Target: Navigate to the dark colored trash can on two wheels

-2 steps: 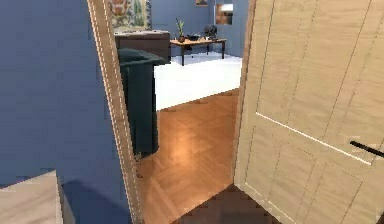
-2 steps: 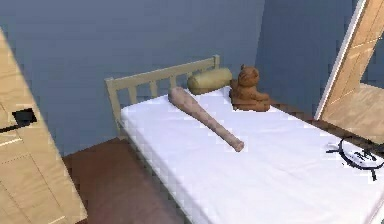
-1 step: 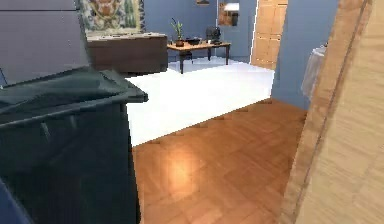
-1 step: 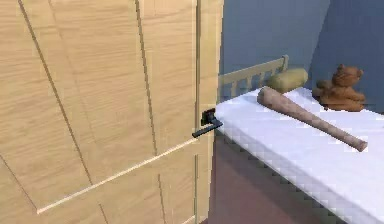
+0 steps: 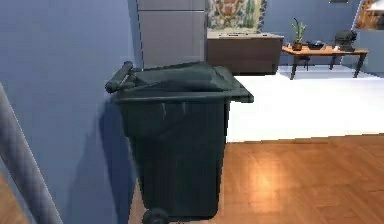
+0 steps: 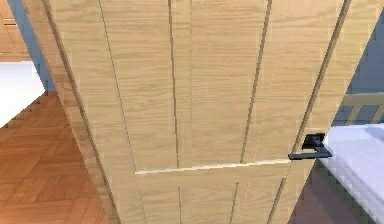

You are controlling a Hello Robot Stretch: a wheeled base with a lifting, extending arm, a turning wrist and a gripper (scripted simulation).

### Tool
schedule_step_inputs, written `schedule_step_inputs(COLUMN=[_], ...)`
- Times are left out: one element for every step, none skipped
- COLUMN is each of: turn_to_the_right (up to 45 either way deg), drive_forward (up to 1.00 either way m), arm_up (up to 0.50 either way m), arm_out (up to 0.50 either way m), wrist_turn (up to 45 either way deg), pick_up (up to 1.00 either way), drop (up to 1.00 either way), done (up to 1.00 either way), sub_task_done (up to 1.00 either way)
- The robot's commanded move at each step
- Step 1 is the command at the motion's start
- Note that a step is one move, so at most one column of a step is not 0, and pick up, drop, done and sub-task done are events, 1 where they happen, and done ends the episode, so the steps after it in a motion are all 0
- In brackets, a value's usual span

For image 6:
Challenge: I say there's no black door handle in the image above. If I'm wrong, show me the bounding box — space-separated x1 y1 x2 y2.
288 133 333 161

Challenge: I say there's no light wooden room door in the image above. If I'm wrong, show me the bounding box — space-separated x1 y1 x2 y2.
20 0 384 224

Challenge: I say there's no white bed with wooden frame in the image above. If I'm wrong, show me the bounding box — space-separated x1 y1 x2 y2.
318 92 384 224

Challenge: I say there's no light wooden cupboard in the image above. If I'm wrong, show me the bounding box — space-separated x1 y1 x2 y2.
0 0 33 63

